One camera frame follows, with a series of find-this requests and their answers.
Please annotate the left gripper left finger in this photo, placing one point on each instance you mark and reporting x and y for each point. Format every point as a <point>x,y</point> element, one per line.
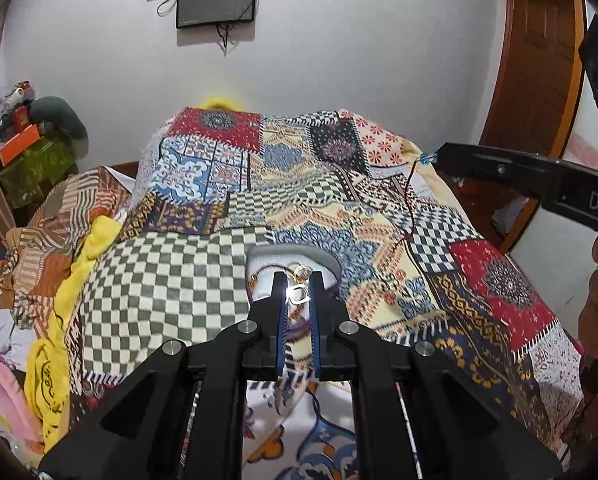
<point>265,359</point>

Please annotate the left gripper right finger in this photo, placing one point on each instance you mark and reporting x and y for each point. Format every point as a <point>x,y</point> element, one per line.
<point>330,358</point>

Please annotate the white round jewelry dish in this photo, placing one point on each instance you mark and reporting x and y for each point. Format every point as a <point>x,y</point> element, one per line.
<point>295,260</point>

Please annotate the brown wooden door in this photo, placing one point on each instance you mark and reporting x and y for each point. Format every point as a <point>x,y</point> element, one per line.
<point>539,79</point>

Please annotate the patchwork patterned bedspread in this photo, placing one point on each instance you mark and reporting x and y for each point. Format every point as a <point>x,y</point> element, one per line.
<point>215,183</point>

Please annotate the yellow cloth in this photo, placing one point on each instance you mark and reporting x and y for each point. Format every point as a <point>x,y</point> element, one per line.
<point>47,382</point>

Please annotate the yellow plush behind bed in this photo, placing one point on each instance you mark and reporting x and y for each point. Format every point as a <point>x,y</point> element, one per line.
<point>217,102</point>

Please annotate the brown striped blanket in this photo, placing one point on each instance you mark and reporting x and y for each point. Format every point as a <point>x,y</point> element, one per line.
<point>39,255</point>

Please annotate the pink cloth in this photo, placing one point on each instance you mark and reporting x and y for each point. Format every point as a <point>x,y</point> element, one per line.
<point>14,407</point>

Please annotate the green patterned bag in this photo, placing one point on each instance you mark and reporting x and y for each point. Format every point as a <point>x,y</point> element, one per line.
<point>31,176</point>

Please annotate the dark grey pillow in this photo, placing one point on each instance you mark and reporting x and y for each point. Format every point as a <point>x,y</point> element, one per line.
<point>62,116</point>

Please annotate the orange box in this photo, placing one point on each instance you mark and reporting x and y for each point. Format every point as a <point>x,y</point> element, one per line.
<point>18,144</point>

